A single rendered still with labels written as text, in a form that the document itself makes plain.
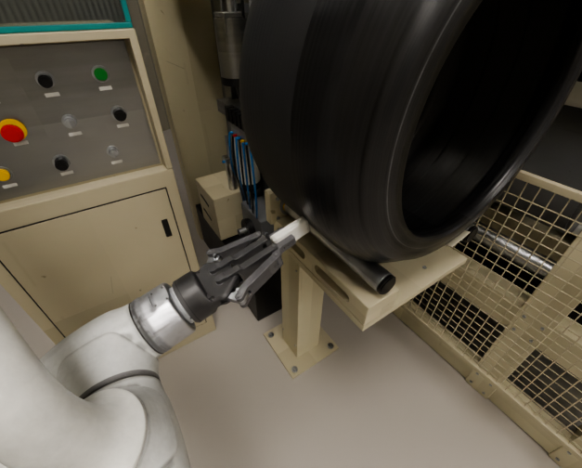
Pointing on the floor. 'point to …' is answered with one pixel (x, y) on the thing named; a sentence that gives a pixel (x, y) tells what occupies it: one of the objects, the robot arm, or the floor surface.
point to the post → (300, 307)
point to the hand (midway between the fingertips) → (291, 234)
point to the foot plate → (295, 366)
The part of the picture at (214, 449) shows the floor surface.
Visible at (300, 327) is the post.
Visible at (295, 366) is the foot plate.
